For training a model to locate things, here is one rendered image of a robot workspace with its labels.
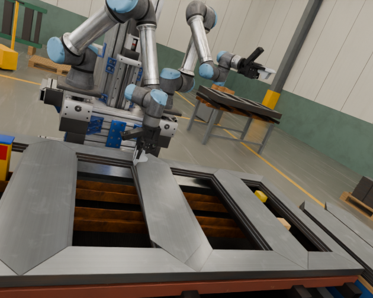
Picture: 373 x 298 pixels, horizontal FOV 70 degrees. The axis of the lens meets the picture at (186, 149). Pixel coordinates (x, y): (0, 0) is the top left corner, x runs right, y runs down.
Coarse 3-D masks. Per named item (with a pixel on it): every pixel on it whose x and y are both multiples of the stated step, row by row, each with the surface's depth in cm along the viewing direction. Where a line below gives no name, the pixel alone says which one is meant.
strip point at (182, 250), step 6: (156, 240) 83; (162, 240) 84; (168, 240) 85; (162, 246) 81; (168, 246) 82; (174, 246) 83; (180, 246) 84; (186, 246) 85; (192, 246) 86; (198, 246) 87; (174, 252) 80; (180, 252) 81; (186, 252) 82; (192, 252) 83; (180, 258) 79; (186, 258) 80
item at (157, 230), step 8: (152, 224) 89; (160, 224) 91; (168, 224) 92; (152, 232) 85; (160, 232) 87; (168, 232) 88; (176, 232) 90; (184, 232) 91; (192, 232) 92; (176, 240) 86; (184, 240) 87; (192, 240) 89; (200, 240) 90
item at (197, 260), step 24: (24, 144) 109; (72, 192) 92; (264, 192) 154; (72, 216) 83; (144, 216) 96; (192, 216) 102; (240, 216) 118; (288, 216) 136; (264, 240) 104; (312, 240) 121; (192, 264) 79
